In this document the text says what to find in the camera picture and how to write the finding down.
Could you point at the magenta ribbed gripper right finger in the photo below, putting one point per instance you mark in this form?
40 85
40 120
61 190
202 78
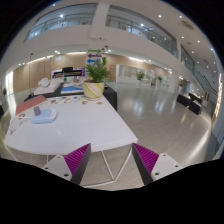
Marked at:
153 166

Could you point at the colourful direction sign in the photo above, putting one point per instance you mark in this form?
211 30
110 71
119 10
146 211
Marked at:
93 55

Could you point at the purple device on charger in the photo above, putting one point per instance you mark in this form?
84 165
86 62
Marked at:
37 111

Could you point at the white sculptural lounge seat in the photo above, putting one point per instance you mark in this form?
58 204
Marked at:
47 86

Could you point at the black bench seat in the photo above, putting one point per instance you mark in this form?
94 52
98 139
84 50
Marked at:
190 104

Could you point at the blue board on table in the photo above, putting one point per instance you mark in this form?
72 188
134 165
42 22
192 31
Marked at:
71 89

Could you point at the light blue charging dock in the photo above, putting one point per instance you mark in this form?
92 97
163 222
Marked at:
46 116

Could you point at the black grand piano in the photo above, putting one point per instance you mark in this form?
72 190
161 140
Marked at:
67 72

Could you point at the potted green fern plant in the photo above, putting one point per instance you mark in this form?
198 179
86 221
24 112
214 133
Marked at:
96 76

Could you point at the white rectangular table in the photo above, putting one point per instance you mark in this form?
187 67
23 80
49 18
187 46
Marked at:
78 123

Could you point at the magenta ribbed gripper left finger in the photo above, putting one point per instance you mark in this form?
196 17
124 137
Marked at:
72 166

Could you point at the distant potted plant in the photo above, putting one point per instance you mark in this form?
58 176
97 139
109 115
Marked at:
140 75

